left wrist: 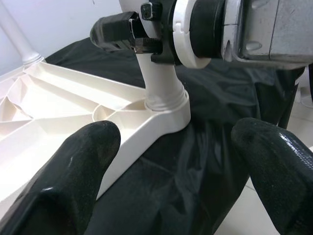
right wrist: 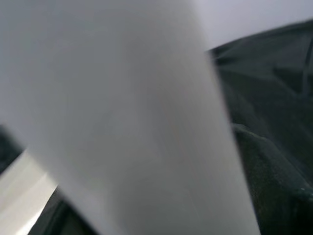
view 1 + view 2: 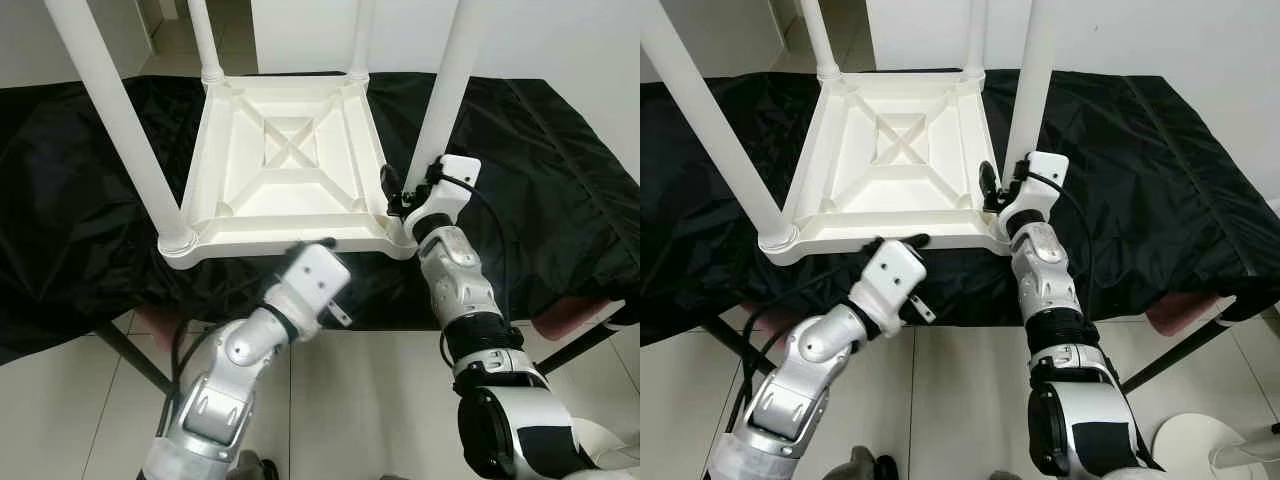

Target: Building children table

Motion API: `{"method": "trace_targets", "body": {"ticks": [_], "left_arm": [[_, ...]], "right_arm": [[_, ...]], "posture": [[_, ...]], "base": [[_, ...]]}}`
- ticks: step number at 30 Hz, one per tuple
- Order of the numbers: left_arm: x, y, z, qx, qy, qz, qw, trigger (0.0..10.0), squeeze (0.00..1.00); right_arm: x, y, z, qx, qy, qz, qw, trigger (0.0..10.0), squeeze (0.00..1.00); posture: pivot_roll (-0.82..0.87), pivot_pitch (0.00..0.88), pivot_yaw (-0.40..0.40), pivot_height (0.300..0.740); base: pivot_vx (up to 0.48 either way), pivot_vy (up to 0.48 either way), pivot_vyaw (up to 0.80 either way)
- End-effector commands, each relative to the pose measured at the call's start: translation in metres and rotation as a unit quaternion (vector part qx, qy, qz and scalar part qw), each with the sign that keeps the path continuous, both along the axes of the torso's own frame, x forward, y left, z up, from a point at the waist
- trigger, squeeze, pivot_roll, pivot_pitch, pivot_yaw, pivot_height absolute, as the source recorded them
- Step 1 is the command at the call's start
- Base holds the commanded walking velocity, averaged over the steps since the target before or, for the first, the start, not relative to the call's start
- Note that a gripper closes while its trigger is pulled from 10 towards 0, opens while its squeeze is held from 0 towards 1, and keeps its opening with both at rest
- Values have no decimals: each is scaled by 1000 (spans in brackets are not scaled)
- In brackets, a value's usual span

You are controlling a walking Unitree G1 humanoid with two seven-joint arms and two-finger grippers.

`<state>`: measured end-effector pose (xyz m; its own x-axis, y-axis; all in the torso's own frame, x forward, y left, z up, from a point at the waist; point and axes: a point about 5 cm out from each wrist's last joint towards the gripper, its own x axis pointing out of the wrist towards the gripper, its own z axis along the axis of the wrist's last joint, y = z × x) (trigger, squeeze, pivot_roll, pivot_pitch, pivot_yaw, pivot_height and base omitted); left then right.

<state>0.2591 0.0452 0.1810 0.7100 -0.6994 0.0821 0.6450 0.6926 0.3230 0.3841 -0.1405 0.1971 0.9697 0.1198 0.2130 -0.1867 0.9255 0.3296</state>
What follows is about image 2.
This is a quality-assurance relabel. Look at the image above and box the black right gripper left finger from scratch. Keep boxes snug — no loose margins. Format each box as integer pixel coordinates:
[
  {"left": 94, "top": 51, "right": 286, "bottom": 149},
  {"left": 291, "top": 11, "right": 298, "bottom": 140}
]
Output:
[{"left": 28, "top": 193, "right": 98, "bottom": 235}]

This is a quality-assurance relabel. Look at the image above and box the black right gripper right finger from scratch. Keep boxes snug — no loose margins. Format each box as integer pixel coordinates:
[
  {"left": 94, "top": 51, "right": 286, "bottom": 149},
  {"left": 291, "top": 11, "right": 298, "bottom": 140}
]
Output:
[{"left": 232, "top": 123, "right": 313, "bottom": 235}]

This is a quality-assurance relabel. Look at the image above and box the white plastic table top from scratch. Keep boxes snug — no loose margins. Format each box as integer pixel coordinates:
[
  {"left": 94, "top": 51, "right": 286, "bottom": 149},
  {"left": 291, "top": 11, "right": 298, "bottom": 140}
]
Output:
[{"left": 0, "top": 149, "right": 59, "bottom": 235}]

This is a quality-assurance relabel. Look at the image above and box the white plastic table leg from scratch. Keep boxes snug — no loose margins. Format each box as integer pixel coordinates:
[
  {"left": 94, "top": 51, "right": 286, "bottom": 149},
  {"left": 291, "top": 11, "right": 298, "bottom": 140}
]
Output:
[{"left": 0, "top": 0, "right": 261, "bottom": 235}]

